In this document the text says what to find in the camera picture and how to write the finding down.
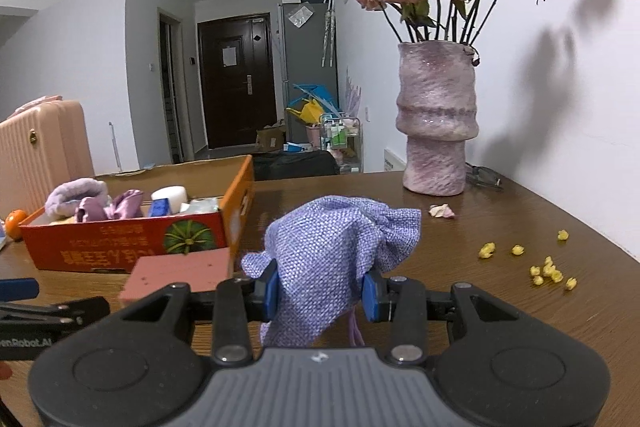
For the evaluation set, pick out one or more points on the red cardboard box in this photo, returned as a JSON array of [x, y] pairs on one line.
[[125, 247]]

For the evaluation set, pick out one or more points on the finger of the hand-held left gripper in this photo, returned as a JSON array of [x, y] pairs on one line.
[[60, 311], [17, 289]]

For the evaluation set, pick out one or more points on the yellow watering can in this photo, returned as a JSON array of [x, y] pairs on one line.
[[310, 111]]

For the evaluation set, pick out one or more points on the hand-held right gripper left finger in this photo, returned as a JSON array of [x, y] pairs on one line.
[[272, 289]]

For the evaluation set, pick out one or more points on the scattered yellow flower buds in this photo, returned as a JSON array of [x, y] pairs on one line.
[[547, 272]]

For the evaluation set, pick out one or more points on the small blue tissue packet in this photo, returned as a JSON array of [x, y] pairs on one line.
[[159, 208]]

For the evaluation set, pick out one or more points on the white wall unit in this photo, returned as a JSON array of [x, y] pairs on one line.
[[394, 159]]

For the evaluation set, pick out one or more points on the dark brown entrance door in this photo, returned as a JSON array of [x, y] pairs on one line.
[[237, 92]]

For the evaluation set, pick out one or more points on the thin white pole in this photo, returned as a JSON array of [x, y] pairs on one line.
[[116, 147]]

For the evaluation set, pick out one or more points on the cart with bottles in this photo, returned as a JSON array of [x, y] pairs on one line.
[[342, 139]]

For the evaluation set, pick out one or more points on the pink bucket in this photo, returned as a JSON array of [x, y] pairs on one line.
[[314, 134]]

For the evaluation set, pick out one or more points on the blue folding rack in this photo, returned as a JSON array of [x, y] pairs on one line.
[[320, 91]]

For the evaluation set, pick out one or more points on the pink textured vase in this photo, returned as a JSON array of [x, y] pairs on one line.
[[437, 117]]

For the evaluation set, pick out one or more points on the purple satin bow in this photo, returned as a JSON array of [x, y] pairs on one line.
[[122, 204]]

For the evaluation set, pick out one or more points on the white round foam sponge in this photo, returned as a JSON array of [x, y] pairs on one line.
[[172, 196]]

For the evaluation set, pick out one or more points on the brown floor carton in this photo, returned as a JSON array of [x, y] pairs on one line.
[[270, 138]]

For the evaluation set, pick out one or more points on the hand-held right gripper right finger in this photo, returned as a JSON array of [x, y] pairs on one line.
[[370, 294]]

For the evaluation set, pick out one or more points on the black bag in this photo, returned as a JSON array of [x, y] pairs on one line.
[[295, 164]]

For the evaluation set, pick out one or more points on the orange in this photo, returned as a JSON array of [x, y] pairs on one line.
[[14, 224]]

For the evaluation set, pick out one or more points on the hanging white umbrellas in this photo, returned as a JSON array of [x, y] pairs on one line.
[[328, 34]]

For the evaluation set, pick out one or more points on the side door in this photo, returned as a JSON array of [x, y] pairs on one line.
[[171, 92]]

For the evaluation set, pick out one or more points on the grey refrigerator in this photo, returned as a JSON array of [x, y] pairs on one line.
[[305, 62]]

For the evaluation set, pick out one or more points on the black eyeglasses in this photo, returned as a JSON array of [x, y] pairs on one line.
[[485, 177]]

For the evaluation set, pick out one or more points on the fallen pink petal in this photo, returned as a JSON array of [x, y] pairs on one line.
[[441, 211]]

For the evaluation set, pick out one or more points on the pink ribbed suitcase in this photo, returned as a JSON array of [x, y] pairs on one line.
[[45, 147]]

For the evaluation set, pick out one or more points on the lavender towel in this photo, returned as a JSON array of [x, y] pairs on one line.
[[67, 194]]

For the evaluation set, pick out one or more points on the pink sponge block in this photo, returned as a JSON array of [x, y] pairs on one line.
[[175, 274]]

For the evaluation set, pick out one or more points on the clear plastic pouch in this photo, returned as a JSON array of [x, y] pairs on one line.
[[301, 17]]

